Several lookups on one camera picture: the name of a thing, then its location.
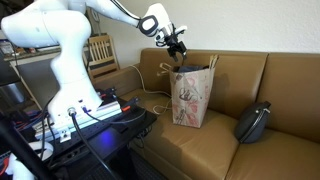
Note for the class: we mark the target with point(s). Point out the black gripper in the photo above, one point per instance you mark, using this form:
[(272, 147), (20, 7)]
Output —
[(174, 45)]

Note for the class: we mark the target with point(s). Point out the brown printed paper bag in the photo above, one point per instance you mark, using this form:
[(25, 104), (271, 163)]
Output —
[(191, 96)]

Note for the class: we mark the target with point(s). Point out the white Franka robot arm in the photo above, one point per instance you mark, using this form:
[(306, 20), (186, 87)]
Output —
[(63, 40)]

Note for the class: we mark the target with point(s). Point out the wooden slatted chair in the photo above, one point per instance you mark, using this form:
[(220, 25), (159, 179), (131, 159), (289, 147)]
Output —
[(101, 56)]

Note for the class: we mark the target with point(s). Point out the tan leather sofa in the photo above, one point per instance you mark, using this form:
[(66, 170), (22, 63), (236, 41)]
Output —
[(206, 143)]

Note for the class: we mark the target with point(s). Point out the dark round zip case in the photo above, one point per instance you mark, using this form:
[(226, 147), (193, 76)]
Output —
[(251, 125)]

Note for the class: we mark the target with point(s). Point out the black robot table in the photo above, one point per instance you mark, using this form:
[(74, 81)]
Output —
[(113, 141)]

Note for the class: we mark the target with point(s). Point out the grey dotted floor mat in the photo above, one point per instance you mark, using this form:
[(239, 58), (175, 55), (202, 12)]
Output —
[(146, 166)]

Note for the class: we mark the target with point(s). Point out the small red white can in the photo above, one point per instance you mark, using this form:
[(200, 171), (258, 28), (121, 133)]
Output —
[(31, 50)]

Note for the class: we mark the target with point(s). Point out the grey counter shelf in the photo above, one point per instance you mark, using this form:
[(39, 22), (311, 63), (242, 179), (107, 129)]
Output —
[(30, 71)]

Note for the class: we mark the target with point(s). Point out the black tripod pole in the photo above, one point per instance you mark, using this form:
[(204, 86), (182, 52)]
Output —
[(20, 146)]

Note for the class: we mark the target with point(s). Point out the white curved object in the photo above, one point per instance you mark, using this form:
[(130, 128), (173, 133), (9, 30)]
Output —
[(20, 170)]

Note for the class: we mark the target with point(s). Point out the white wall phone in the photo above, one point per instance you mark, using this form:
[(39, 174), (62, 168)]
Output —
[(95, 16)]

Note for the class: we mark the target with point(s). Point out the silver robot base rail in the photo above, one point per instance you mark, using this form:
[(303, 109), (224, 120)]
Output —
[(100, 113)]

